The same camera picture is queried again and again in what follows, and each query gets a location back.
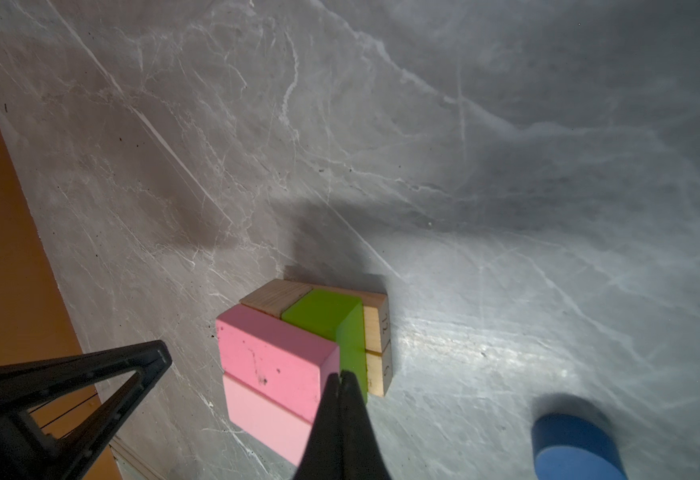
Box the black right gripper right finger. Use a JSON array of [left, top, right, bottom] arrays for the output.
[[294, 370, 391, 480]]

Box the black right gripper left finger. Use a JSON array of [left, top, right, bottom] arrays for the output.
[[0, 340, 172, 479]]

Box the pink block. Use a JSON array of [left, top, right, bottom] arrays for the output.
[[216, 304, 340, 422], [223, 373, 312, 466]]

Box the green wood block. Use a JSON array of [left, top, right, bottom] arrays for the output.
[[280, 289, 368, 402]]

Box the engraved natural wood block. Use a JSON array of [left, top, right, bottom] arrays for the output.
[[312, 284, 391, 354], [366, 342, 394, 397]]

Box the long natural wood block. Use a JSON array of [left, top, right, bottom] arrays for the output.
[[239, 279, 313, 318]]

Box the blue round block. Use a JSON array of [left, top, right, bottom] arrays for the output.
[[531, 413, 628, 480]]

